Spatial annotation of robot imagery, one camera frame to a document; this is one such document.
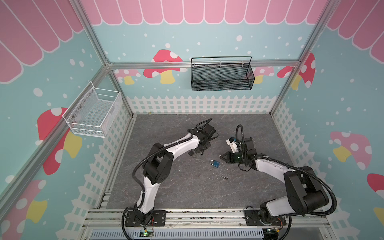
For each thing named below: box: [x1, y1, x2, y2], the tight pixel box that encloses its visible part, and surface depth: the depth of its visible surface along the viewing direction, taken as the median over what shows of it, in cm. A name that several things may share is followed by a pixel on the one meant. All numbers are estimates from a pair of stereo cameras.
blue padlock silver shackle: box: [209, 159, 220, 168], surface depth 95 cm
